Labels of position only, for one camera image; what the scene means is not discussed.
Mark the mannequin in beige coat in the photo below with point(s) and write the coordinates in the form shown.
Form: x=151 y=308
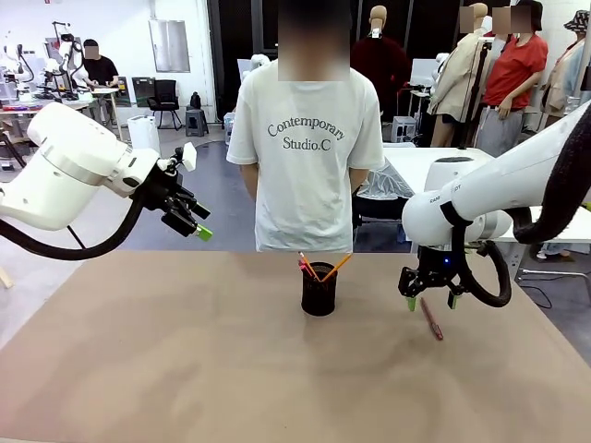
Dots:
x=457 y=83

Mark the pink pen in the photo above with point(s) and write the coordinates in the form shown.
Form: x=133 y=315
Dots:
x=303 y=265

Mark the clear plastic bag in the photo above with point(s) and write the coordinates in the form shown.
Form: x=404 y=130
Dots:
x=383 y=184

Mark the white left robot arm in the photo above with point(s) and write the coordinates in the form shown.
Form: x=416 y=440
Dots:
x=69 y=161

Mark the black mesh pen holder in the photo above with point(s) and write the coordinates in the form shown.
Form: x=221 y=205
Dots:
x=318 y=297

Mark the mannequin in dark red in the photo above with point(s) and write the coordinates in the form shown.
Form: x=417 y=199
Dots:
x=381 y=60

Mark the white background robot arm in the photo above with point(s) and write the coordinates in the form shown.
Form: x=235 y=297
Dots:
x=14 y=64
x=60 y=55

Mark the white air purifier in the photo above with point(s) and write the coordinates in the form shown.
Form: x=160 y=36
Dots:
x=141 y=131

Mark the white robot head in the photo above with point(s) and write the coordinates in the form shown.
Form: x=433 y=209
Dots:
x=258 y=64

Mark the white storage stool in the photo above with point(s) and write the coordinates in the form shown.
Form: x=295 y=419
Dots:
x=402 y=128

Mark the black office chair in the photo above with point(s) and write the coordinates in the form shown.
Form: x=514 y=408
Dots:
x=164 y=99

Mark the black bag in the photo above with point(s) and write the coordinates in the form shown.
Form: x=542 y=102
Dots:
x=196 y=100

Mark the large white table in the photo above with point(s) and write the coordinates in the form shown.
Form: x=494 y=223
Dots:
x=406 y=154

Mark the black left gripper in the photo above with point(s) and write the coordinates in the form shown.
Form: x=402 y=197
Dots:
x=164 y=191

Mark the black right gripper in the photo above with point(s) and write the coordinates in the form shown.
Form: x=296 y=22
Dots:
x=438 y=267

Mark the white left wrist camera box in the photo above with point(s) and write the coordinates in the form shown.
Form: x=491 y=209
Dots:
x=189 y=157

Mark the white display panel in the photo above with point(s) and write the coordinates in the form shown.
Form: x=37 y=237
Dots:
x=422 y=71

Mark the yellow pencil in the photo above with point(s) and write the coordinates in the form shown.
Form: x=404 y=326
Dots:
x=300 y=255
x=341 y=264

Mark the mannequin with bucket hat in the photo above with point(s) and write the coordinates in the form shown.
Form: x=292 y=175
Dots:
x=570 y=69

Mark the grey plastic stool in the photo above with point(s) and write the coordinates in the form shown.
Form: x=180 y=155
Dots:
x=197 y=122

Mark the wooden-top work table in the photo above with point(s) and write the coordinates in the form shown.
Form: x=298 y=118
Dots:
x=105 y=91

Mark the person in white printed t-shirt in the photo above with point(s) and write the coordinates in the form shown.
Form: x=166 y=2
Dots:
x=305 y=194

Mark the light wooden leg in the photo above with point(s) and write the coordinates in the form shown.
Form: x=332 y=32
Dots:
x=5 y=277

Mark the red pen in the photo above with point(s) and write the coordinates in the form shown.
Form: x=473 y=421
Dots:
x=431 y=319

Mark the person in black t-shirt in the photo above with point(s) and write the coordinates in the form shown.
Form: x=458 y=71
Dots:
x=101 y=69

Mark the grey wall panel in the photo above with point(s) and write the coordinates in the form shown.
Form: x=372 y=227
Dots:
x=168 y=46

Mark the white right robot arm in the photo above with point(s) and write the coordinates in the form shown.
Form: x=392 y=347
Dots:
x=485 y=184

